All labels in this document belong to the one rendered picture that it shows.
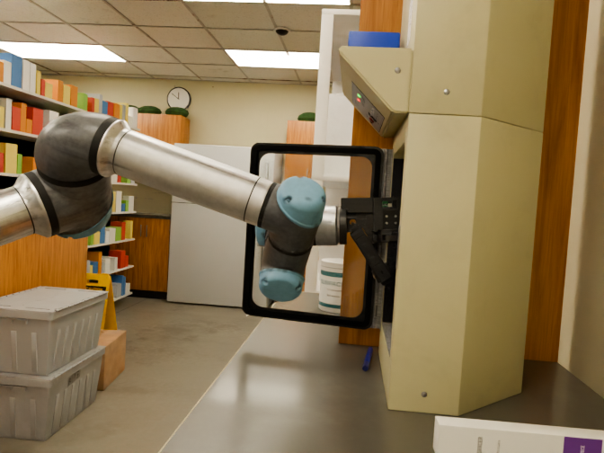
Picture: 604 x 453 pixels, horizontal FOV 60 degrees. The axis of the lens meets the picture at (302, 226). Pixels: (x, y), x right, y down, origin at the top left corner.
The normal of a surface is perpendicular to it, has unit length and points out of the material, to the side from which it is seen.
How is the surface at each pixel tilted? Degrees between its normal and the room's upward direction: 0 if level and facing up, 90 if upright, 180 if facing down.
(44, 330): 95
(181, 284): 90
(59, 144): 96
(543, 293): 90
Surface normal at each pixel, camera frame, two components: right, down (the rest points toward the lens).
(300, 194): 0.21, -0.68
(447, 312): -0.10, 0.04
